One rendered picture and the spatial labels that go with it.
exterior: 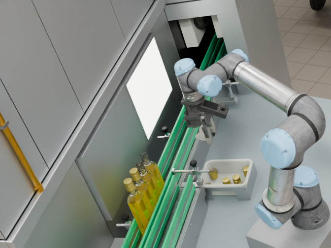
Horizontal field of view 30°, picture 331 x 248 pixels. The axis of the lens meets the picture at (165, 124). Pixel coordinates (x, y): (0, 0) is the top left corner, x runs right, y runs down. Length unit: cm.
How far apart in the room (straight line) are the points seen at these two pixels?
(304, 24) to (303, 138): 357
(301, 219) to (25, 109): 109
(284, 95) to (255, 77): 13
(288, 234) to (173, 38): 132
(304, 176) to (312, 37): 301
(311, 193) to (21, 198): 102
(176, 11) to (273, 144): 145
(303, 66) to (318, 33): 47
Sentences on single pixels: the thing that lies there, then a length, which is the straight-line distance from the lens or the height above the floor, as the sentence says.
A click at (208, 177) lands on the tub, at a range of 281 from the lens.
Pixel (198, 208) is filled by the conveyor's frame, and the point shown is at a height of 84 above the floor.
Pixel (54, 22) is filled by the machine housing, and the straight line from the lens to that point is 229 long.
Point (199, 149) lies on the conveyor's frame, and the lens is 292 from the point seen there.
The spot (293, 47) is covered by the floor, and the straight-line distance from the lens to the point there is 513.
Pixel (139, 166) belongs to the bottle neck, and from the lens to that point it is 245.
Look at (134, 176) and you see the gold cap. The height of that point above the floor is 114.
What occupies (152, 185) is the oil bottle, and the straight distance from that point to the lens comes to 250.
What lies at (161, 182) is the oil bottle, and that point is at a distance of 258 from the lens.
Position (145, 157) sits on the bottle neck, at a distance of 249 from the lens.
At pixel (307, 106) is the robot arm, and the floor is 145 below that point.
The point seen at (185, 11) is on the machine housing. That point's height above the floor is 128.
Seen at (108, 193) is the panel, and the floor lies 108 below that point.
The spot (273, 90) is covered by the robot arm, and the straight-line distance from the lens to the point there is 205.
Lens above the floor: 260
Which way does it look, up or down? 34 degrees down
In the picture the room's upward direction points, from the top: 21 degrees counter-clockwise
